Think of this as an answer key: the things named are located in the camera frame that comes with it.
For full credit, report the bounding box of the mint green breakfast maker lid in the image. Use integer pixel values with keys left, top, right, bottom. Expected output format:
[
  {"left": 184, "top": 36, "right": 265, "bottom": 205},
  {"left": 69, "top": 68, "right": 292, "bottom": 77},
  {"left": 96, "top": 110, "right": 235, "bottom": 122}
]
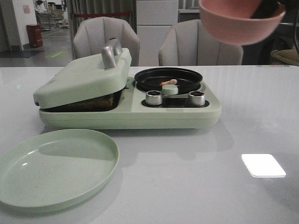
[{"left": 33, "top": 39, "right": 132, "bottom": 109}]

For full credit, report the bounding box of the mint green breakfast maker base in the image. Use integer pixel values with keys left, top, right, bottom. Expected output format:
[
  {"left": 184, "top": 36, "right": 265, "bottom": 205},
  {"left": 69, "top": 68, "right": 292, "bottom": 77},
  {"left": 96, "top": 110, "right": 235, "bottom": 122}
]
[{"left": 39, "top": 77, "right": 221, "bottom": 129}]

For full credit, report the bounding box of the right grey upholstered chair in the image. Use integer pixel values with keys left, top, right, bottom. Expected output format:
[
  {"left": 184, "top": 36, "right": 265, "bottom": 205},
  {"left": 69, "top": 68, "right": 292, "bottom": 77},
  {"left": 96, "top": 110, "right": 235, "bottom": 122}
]
[{"left": 158, "top": 19, "right": 243, "bottom": 66}]

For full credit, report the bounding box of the red barrier tape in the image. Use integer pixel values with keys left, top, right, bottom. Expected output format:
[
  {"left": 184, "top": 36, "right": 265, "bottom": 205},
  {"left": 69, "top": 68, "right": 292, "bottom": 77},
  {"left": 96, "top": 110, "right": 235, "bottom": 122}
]
[{"left": 73, "top": 11, "right": 131, "bottom": 18}]

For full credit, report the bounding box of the left grey upholstered chair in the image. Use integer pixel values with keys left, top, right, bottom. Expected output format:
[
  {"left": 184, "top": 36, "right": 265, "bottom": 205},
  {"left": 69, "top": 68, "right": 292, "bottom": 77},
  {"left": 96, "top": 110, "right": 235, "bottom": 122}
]
[{"left": 73, "top": 17, "right": 140, "bottom": 66}]

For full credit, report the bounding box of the black round frying pan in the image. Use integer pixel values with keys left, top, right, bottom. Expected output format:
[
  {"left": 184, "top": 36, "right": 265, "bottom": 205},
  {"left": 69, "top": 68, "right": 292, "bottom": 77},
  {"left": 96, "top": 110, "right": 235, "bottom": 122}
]
[{"left": 135, "top": 67, "right": 203, "bottom": 94}]

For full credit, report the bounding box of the mint green round plate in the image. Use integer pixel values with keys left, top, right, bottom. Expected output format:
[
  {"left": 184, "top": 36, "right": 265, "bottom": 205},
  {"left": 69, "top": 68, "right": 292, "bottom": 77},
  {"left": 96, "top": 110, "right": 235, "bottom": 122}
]
[{"left": 0, "top": 129, "right": 119, "bottom": 213}]

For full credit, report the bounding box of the small orange shrimp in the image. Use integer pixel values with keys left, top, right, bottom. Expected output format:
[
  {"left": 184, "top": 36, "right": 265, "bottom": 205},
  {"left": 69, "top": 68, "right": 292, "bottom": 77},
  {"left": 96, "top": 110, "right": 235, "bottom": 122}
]
[{"left": 159, "top": 79, "right": 178, "bottom": 86}]

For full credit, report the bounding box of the pink plastic bowl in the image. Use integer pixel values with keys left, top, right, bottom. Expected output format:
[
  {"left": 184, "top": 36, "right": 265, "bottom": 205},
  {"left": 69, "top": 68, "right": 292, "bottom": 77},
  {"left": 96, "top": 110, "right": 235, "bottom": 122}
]
[{"left": 199, "top": 0, "right": 285, "bottom": 45}]

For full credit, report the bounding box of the silver control knob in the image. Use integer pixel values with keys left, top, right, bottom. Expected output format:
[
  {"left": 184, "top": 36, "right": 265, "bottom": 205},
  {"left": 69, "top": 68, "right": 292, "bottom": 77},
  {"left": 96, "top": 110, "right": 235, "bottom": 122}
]
[
  {"left": 145, "top": 91, "right": 163, "bottom": 106},
  {"left": 188, "top": 91, "right": 206, "bottom": 106}
]

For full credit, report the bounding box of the beige cushion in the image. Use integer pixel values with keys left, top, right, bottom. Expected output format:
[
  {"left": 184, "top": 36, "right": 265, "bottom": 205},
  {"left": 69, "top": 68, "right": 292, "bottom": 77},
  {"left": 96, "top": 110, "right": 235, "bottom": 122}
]
[{"left": 270, "top": 49, "right": 299, "bottom": 66}]

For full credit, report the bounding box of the bread slice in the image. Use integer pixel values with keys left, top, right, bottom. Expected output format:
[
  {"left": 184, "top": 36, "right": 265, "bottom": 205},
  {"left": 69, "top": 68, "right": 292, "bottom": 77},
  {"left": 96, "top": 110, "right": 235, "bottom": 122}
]
[{"left": 46, "top": 92, "right": 121, "bottom": 112}]

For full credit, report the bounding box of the dark grey counter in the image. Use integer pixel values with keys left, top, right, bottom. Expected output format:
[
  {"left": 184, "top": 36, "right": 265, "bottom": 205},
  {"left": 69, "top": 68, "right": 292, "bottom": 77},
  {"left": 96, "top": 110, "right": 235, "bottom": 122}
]
[{"left": 178, "top": 8, "right": 299, "bottom": 65}]

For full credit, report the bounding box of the white cabinet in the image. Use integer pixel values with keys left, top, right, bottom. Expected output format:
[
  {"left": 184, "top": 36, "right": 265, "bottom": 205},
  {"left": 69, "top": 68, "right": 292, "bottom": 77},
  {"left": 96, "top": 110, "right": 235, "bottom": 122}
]
[{"left": 136, "top": 0, "right": 178, "bottom": 66}]

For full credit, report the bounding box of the left silver control knob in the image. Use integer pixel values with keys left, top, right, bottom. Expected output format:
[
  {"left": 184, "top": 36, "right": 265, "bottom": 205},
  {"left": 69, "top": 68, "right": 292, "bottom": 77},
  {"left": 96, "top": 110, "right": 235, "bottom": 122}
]
[{"left": 145, "top": 91, "right": 163, "bottom": 106}]

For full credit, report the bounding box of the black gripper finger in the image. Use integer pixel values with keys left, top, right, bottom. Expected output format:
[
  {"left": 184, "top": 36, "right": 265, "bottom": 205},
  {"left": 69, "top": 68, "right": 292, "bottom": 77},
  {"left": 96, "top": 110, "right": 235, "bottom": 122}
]
[{"left": 251, "top": 0, "right": 278, "bottom": 19}]

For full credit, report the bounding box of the right silver control knob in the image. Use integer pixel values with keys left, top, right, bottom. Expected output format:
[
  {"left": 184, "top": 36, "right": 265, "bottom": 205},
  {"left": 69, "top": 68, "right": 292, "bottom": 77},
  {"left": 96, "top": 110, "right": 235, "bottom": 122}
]
[{"left": 188, "top": 91, "right": 206, "bottom": 106}]

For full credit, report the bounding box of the red bin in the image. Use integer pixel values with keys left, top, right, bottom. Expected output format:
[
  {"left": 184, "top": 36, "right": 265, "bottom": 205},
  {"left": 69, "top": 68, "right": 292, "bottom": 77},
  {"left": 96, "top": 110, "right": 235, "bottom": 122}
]
[{"left": 26, "top": 24, "right": 43, "bottom": 48}]

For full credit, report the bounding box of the grey upholstered chair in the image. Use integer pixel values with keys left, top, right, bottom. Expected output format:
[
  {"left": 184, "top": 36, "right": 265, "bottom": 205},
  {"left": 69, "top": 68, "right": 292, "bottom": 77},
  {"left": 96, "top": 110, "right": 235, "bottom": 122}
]
[
  {"left": 73, "top": 17, "right": 140, "bottom": 66},
  {"left": 158, "top": 19, "right": 243, "bottom": 66}
]

